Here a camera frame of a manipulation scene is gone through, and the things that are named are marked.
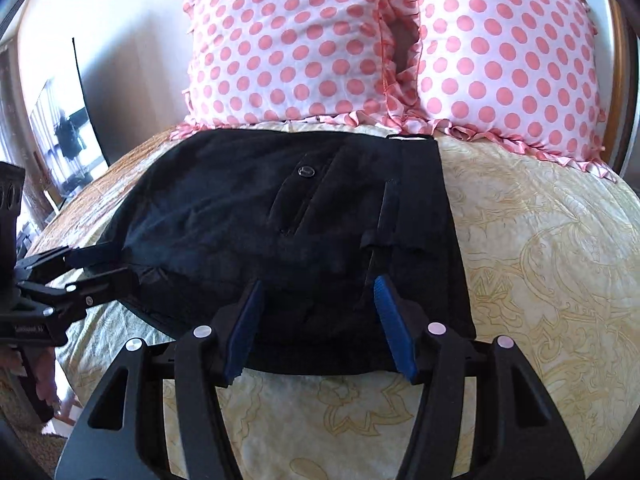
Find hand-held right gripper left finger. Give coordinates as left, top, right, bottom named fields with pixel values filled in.
left=55, top=280, right=264, bottom=480

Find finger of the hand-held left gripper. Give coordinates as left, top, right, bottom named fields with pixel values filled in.
left=22, top=266, right=137, bottom=322
left=20, top=241, right=128, bottom=276

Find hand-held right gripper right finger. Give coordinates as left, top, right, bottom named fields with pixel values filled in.
left=374, top=276, right=586, bottom=480

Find black pants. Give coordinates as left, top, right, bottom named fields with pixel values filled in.
left=97, top=129, right=477, bottom=377

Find flat screen television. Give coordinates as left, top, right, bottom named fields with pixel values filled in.
left=27, top=37, right=112, bottom=207

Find yellow patterned bedspread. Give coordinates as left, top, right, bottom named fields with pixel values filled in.
left=25, top=120, right=640, bottom=480

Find pink polka dot pillow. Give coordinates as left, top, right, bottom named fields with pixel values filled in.
left=382, top=0, right=622, bottom=184
left=170, top=0, right=426, bottom=142

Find wooden headboard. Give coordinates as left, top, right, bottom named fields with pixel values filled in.
left=597, top=0, right=639, bottom=174

